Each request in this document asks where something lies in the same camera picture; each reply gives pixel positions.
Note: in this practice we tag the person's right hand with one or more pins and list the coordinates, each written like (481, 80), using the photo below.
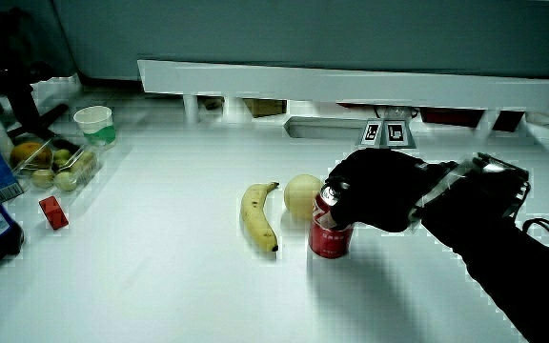
(379, 190)

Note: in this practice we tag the red cola can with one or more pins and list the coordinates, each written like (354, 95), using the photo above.
(328, 238)

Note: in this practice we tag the person's right forearm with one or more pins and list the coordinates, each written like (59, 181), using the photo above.
(503, 248)

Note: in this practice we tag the pale yellow round fruit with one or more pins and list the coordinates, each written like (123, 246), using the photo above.
(300, 195)

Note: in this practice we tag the white rectangular tray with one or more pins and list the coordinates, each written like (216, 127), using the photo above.
(324, 128)

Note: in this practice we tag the dark red box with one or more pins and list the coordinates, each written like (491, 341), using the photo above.
(509, 121)
(451, 116)

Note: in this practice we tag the white raised shelf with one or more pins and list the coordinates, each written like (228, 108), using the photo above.
(351, 86)

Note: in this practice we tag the yellow banana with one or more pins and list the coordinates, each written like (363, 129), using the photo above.
(257, 216)

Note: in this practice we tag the brown cardboard box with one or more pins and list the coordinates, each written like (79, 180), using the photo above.
(265, 107)

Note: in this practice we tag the clear plastic fruit tray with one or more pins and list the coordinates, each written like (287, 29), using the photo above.
(88, 171)

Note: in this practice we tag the white and green paper cup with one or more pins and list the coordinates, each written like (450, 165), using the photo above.
(95, 125)

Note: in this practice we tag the small green fruit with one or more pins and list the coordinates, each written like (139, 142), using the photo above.
(83, 161)
(43, 178)
(66, 181)
(62, 155)

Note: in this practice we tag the small red box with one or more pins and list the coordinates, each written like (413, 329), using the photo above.
(54, 212)

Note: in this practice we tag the orange fruit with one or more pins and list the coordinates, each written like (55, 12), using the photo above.
(29, 153)

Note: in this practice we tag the black camera stand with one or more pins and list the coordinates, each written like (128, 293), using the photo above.
(19, 90)

